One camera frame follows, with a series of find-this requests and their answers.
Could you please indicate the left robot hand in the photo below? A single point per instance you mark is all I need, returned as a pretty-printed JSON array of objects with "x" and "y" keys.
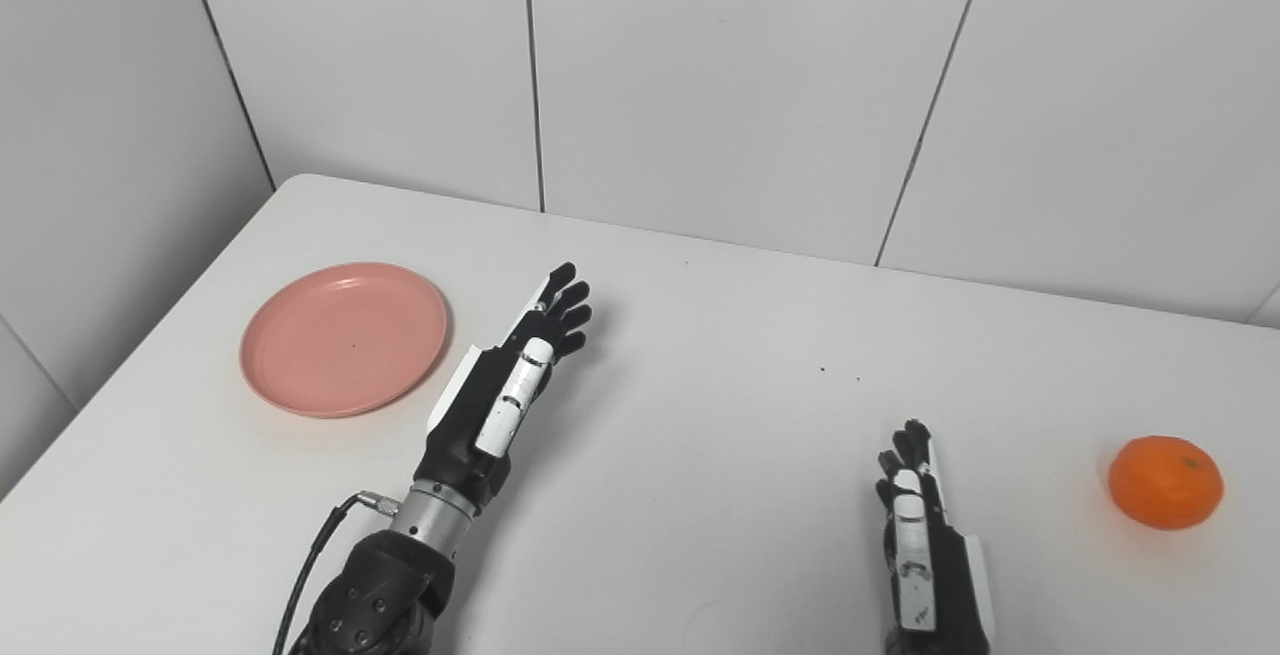
[{"x": 490, "y": 415}]

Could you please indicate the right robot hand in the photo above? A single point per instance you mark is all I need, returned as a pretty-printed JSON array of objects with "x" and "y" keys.
[{"x": 925, "y": 555}]

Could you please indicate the pink plate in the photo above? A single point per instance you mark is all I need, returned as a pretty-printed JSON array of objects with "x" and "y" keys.
[{"x": 344, "y": 339}]

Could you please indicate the orange fruit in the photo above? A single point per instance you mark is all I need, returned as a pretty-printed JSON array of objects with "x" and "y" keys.
[{"x": 1166, "y": 482}]

